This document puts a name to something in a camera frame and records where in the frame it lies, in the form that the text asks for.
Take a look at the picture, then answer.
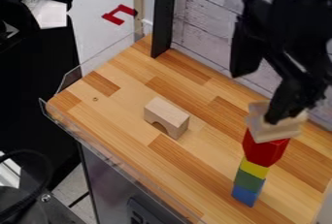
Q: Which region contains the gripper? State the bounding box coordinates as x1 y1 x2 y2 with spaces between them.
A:
263 51 332 126

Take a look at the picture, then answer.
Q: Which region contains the plain wooden block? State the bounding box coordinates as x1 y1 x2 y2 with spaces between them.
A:
245 100 309 144

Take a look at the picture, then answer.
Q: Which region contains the red block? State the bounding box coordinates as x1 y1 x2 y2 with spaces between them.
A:
241 128 292 168

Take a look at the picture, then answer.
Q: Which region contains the yellow block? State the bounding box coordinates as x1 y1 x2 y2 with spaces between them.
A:
238 156 272 180

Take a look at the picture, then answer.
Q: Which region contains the green block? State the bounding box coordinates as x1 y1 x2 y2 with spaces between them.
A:
233 168 268 193

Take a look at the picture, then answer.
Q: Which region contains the blue block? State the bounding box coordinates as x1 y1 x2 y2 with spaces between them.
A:
230 184 262 208

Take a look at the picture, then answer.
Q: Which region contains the wooden arch block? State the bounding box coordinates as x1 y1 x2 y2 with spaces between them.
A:
142 96 192 141

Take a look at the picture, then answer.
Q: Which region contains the red hook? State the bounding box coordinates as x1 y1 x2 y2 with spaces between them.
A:
101 3 139 26

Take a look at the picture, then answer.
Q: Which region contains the black lab gear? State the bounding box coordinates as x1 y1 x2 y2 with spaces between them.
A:
0 0 84 190

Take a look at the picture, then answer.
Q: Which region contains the black upright post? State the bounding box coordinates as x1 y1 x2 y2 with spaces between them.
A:
149 0 179 59

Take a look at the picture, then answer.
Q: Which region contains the black cable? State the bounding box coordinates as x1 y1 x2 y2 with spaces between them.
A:
0 148 56 224

